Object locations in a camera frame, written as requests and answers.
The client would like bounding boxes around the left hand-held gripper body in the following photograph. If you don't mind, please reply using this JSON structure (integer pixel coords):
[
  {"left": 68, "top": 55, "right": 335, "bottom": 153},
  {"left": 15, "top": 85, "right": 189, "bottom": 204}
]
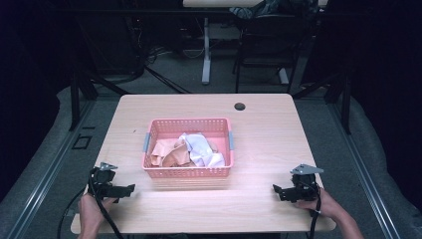
[{"left": 88, "top": 161, "right": 119, "bottom": 201}]

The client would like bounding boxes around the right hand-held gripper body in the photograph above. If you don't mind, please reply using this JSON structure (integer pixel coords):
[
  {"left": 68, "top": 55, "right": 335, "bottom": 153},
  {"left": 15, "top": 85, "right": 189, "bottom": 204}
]
[{"left": 289, "top": 162, "right": 324, "bottom": 203}]

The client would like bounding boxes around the tan cloth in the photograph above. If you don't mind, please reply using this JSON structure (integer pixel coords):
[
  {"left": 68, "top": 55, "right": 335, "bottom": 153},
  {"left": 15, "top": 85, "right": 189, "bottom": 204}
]
[{"left": 149, "top": 137, "right": 196, "bottom": 168}]

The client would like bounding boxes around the pink plastic basket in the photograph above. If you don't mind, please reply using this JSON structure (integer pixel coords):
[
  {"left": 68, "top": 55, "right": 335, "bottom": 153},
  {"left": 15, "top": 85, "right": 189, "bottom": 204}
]
[{"left": 141, "top": 118, "right": 235, "bottom": 179}]

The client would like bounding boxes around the white cloth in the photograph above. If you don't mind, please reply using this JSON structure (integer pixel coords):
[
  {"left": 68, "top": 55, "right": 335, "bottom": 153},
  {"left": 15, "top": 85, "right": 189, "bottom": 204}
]
[{"left": 178, "top": 132, "right": 226, "bottom": 168}]

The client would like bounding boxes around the person's left hand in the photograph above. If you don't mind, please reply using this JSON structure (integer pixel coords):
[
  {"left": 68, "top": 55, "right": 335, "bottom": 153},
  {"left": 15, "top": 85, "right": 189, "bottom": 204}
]
[{"left": 78, "top": 192, "right": 116, "bottom": 233}]

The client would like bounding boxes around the person's right hand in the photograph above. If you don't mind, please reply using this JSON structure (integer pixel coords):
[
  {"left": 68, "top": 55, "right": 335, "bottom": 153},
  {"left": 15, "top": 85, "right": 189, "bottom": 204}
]
[{"left": 295, "top": 186, "right": 344, "bottom": 221}]

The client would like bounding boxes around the white desk foot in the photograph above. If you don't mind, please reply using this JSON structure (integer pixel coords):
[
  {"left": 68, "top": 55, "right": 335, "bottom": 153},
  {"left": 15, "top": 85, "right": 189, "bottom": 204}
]
[{"left": 278, "top": 67, "right": 291, "bottom": 86}]

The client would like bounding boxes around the black chair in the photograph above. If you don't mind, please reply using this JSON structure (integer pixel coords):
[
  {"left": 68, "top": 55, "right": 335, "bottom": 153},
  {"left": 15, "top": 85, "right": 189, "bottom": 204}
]
[{"left": 231, "top": 13, "right": 302, "bottom": 95}]

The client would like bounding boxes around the white desk with leg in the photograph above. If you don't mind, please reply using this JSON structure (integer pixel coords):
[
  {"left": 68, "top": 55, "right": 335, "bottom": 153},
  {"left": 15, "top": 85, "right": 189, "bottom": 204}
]
[{"left": 182, "top": 0, "right": 267, "bottom": 86}]

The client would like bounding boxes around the dark cloth on chair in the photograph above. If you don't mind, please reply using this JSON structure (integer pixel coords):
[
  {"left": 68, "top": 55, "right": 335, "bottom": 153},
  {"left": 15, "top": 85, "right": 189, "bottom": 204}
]
[{"left": 228, "top": 0, "right": 320, "bottom": 21}]

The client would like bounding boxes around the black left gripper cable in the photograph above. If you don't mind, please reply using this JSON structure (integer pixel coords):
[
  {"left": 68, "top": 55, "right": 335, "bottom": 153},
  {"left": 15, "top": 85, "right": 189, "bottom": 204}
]
[{"left": 57, "top": 172, "right": 125, "bottom": 239}]

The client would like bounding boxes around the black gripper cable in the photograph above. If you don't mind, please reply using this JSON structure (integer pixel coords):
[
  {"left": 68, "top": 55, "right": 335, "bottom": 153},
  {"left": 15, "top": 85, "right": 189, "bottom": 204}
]
[
  {"left": 57, "top": 172, "right": 125, "bottom": 239},
  {"left": 308, "top": 186, "right": 323, "bottom": 239}
]

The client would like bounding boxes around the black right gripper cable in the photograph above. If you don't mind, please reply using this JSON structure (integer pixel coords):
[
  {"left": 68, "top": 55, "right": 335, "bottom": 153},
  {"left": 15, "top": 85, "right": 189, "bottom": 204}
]
[{"left": 308, "top": 186, "right": 323, "bottom": 239}]

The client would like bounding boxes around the aluminium floor rail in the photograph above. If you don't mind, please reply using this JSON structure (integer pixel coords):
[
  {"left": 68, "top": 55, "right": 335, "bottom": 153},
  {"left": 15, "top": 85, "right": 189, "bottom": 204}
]
[
  {"left": 6, "top": 99, "right": 98, "bottom": 239},
  {"left": 326, "top": 101, "right": 402, "bottom": 239}
]

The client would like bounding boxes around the black metal frame post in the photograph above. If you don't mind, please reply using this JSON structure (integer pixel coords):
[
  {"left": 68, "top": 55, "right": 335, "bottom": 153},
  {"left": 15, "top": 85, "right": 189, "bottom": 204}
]
[
  {"left": 69, "top": 63, "right": 100, "bottom": 131},
  {"left": 324, "top": 71, "right": 352, "bottom": 135}
]

